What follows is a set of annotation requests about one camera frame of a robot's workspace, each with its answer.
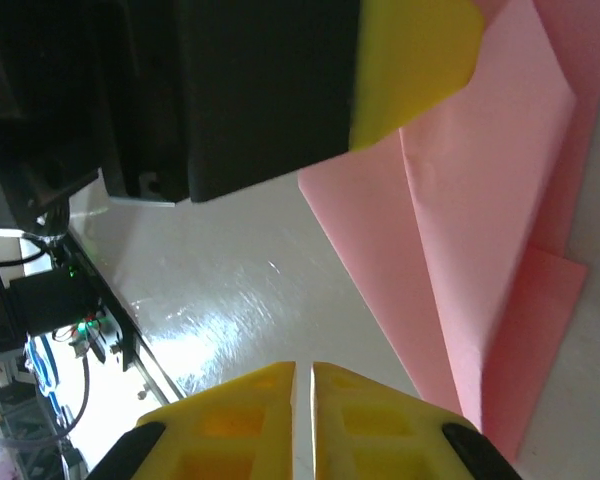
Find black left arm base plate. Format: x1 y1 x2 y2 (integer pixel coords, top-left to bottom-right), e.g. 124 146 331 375
62 234 146 374

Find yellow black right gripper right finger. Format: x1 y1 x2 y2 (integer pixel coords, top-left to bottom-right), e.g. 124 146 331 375
310 361 524 480

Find colourful printed plastic packet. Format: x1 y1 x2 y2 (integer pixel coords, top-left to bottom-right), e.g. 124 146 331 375
22 334 64 416

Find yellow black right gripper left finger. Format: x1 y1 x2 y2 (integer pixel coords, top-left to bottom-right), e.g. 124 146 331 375
87 360 297 480

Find pink square paper sheet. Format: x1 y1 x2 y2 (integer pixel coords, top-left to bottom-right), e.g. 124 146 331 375
297 0 589 464

